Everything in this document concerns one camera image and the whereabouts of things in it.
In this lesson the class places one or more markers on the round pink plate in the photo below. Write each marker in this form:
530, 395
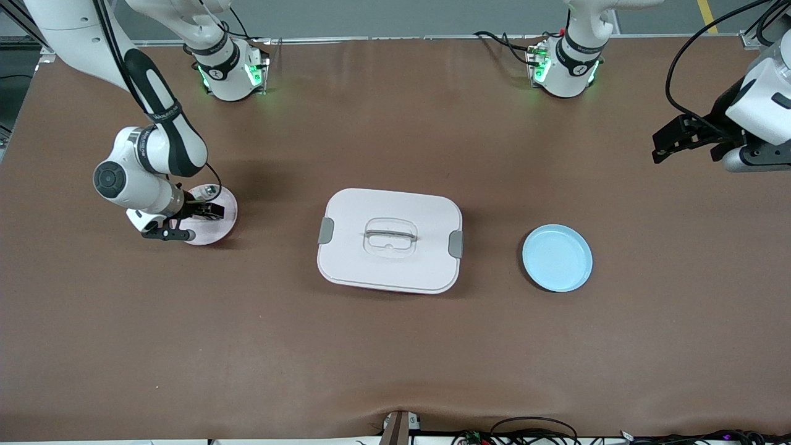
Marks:
227, 216

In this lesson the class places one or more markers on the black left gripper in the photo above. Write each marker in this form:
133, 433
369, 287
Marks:
719, 115

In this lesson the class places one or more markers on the aluminium table edge rail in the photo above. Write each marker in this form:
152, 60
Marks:
371, 38

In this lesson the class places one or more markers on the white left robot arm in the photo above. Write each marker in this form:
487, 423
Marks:
575, 68

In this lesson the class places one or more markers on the aluminium profile frame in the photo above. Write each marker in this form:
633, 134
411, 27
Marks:
25, 44

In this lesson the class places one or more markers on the white lidded box, grey latches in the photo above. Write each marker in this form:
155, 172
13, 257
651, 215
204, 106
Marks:
395, 272

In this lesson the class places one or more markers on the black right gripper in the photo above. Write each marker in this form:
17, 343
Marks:
195, 210

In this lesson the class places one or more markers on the round light blue plate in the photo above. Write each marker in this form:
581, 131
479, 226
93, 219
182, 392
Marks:
556, 259

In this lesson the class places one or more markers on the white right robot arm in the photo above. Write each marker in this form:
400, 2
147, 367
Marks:
142, 191

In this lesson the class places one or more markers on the green and white push-button switch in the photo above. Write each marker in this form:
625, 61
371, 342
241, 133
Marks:
211, 188

